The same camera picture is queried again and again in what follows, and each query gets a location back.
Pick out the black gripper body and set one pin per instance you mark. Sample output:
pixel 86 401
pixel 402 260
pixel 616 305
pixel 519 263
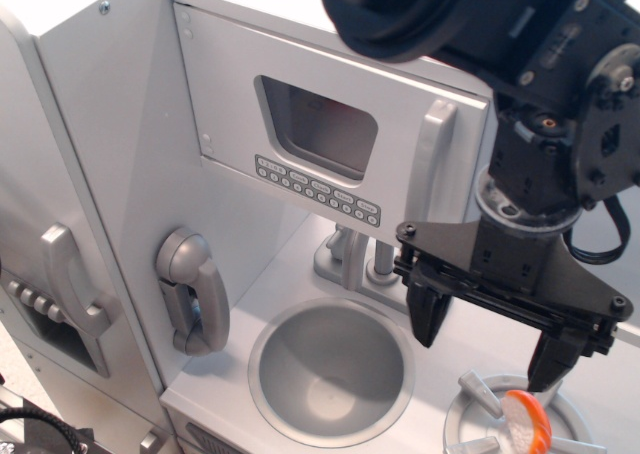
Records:
pixel 533 280

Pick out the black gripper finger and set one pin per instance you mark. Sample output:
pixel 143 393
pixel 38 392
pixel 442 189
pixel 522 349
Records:
pixel 555 355
pixel 427 308

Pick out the white toy microwave door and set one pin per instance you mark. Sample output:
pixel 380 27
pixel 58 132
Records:
pixel 331 135

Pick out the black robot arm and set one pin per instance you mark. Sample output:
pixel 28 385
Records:
pixel 565 79

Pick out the salmon sushi toy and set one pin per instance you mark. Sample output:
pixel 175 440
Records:
pixel 527 422

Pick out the grey stove burner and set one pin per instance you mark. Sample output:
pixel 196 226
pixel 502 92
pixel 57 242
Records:
pixel 475 424

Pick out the grey toy faucet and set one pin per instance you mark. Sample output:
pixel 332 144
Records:
pixel 357 263

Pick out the silver round sink bowl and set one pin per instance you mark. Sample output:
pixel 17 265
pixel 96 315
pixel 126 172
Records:
pixel 331 373

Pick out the grey toy telephone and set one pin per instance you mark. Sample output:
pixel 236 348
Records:
pixel 194 294

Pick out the white toy kitchen cabinet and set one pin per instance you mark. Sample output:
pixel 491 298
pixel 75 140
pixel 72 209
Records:
pixel 98 133

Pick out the grey ice dispenser panel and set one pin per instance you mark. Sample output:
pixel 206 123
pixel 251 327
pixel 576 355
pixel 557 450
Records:
pixel 48 323

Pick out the grey oven handle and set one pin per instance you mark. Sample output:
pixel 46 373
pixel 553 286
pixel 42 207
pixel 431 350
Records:
pixel 150 444

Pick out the grey fridge door handle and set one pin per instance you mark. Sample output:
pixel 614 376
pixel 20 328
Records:
pixel 70 285

